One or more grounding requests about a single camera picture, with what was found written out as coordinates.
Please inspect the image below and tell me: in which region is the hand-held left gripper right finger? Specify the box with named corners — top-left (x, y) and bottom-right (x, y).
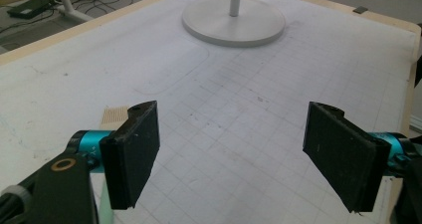
top-left (302, 101), bottom-right (393, 214)

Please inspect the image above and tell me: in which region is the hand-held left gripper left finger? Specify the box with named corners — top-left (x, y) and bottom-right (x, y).
top-left (99, 100), bottom-right (161, 211)

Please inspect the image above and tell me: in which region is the mint handled silicone basting brush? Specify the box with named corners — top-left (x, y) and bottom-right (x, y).
top-left (98, 106), bottom-right (130, 224)

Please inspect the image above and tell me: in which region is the white round lamp base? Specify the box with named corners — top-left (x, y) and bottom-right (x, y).
top-left (181, 0), bottom-right (287, 48)

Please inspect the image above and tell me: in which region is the white desk leg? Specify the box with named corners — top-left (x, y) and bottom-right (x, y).
top-left (54, 0), bottom-right (95, 23)

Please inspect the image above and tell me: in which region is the black flat device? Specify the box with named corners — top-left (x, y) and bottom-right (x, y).
top-left (6, 0), bottom-right (61, 20)

